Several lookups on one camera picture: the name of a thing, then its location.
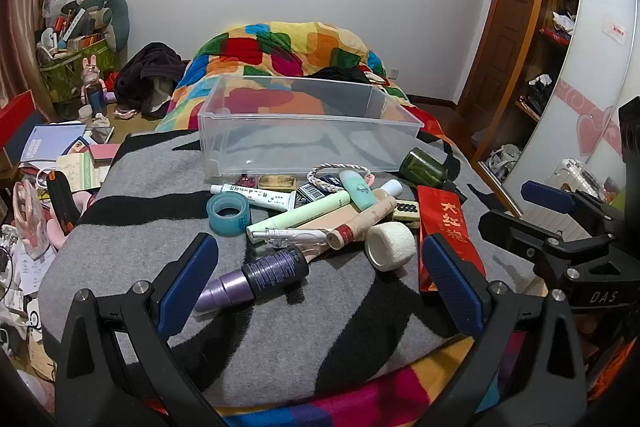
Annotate black clothing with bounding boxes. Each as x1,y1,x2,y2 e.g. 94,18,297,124
305,66,388,85

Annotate pink rabbit bottle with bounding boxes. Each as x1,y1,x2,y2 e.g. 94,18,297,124
80,56,108,115

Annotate pale green book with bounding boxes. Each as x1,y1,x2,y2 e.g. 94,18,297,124
55,152,108,192

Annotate clear white applicator pen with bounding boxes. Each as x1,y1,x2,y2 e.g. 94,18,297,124
247,227,331,248

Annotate colourful patchwork blanket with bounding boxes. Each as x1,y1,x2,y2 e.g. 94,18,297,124
155,21,451,142

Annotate pink bag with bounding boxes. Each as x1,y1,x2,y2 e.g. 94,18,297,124
12,179,66,258

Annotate striped curtain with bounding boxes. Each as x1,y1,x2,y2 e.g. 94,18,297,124
0,0,86,118

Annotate wooden door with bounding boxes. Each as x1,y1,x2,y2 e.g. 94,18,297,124
450,0,546,108

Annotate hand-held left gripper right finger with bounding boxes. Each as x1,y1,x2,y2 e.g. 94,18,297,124
422,233,588,427

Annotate green storage bag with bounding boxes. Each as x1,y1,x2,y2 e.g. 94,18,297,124
37,34,121,102

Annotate cream tube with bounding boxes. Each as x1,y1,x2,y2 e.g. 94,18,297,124
371,179,404,206

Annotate dark clothing pile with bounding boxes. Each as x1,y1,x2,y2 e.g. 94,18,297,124
114,42,186,118

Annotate purple cosmetic bottle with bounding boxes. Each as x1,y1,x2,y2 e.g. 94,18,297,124
192,246,311,314

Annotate mint green bottle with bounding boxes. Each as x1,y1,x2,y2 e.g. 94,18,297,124
338,169,377,212

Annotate dark green glass jar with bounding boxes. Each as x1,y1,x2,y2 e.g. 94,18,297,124
398,147,449,186

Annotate pink notepad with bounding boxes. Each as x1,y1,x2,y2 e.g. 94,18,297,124
87,143,123,165

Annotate black orange handle tool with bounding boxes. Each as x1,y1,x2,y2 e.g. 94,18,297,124
47,171,81,233

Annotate white bandage roll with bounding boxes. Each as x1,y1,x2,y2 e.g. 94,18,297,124
364,221,417,272

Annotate black barcode box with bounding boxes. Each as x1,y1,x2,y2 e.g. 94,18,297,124
296,183,326,208

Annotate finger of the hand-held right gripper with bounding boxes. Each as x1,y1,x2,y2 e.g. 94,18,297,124
520,179,623,240
478,209,618,295

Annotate braided rope bracelet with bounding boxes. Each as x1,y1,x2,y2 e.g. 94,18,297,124
306,163,375,194

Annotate clear plastic storage bin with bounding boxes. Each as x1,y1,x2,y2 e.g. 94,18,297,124
197,74,425,182

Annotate gold tin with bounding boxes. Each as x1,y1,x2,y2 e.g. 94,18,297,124
259,174,296,192

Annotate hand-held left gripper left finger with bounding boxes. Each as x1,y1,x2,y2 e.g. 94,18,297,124
56,232,226,427

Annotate mahjong tile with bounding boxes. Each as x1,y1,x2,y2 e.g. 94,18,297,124
391,200,422,224

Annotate beige tube with red cap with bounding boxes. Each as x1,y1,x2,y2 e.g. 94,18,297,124
326,194,398,252

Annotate colourful striped bedsheet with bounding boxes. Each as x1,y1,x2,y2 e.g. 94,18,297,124
215,342,503,427

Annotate blue notebook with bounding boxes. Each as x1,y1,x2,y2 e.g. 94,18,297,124
21,122,88,165

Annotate white wardrobe sliding door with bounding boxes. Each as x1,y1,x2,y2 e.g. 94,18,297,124
500,0,640,228

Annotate grey black striped blanket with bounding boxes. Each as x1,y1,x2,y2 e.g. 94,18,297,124
37,127,551,408

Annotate red box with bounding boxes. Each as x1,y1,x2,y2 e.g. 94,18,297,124
0,89,38,158

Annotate green neck pillow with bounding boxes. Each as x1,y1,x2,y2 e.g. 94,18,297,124
80,0,131,52

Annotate light green tube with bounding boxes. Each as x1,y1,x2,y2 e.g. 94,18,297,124
246,191,352,244

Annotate white toothpaste tube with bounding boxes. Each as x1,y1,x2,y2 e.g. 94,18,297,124
210,183,297,212

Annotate red tea packet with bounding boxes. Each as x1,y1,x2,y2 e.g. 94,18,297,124
416,185,488,295

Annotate teal tape roll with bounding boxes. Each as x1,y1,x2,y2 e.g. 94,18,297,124
206,193,252,238

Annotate grey white sandals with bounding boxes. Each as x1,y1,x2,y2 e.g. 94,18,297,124
480,144,521,180

